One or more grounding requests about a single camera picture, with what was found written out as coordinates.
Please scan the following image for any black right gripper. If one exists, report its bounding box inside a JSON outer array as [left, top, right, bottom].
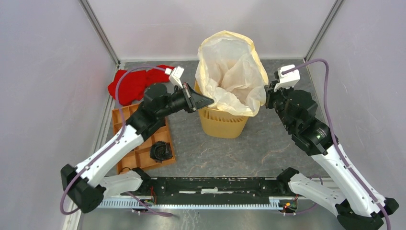
[[265, 80, 295, 131]]

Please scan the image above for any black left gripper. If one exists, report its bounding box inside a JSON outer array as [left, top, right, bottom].
[[157, 82, 214, 119]]

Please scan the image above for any yellow mesh trash bin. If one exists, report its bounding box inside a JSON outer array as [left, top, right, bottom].
[[194, 80, 249, 139]]

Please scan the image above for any cream plastic trash bag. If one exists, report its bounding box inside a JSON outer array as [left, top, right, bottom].
[[195, 30, 269, 117]]

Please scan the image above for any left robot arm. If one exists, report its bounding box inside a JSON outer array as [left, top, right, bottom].
[[60, 83, 214, 213]]

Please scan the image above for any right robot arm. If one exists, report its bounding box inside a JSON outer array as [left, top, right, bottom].
[[264, 82, 399, 230]]

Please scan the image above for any black rolled bag lower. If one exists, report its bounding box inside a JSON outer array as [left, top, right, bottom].
[[149, 141, 173, 163]]

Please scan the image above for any red cloth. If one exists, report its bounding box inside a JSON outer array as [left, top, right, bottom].
[[118, 65, 173, 106]]

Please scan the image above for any orange compartment tray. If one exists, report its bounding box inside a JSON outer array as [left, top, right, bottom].
[[112, 104, 176, 174]]

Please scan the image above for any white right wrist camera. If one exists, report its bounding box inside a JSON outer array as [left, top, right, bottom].
[[273, 65, 300, 92]]

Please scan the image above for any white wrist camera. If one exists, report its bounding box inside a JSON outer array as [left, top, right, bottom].
[[164, 66, 184, 89], [273, 65, 300, 92]]

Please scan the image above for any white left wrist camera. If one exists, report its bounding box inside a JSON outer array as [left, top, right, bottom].
[[164, 66, 184, 89]]

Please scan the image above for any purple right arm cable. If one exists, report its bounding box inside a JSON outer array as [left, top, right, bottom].
[[282, 58, 392, 230]]

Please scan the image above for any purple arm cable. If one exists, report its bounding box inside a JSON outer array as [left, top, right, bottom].
[[60, 66, 169, 216], [282, 58, 392, 230]]

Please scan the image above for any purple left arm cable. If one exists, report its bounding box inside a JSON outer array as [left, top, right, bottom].
[[60, 66, 169, 216]]

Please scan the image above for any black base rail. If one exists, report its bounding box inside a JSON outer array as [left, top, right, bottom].
[[131, 168, 296, 205]]

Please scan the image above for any white slotted cable duct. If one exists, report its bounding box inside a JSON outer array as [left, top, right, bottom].
[[98, 196, 282, 211]]

